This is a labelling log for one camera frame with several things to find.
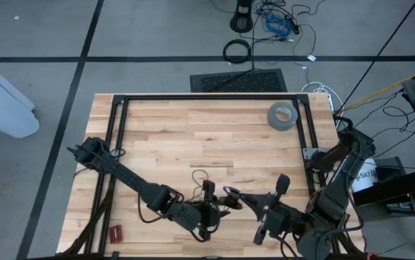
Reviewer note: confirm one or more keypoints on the red screw bit box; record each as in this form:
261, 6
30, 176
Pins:
116, 234

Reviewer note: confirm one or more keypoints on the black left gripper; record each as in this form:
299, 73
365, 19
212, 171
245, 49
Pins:
207, 216

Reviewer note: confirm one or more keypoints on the white cylindrical bin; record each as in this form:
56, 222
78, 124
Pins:
1, 104

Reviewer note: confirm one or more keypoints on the white printed paper sheet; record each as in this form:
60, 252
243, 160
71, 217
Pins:
368, 177

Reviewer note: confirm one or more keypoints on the black table beam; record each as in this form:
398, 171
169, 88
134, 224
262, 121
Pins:
392, 187

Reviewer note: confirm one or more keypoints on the black aluminium table frame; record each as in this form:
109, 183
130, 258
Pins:
207, 96

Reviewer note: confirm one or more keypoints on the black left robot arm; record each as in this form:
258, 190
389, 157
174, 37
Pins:
128, 177

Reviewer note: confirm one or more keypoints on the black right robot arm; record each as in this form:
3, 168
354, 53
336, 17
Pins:
337, 187

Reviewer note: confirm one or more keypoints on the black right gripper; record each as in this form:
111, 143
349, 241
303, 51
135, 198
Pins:
278, 216

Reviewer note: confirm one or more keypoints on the black power strip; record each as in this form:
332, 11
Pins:
294, 26

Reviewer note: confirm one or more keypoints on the black diagonal rig pole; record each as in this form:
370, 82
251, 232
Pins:
377, 56

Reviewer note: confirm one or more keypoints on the black floor vent grate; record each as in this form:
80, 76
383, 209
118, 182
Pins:
238, 81

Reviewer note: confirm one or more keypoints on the grey duct tape roll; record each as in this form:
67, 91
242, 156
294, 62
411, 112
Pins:
274, 122

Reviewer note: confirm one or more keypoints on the black floor stand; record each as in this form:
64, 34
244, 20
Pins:
241, 18

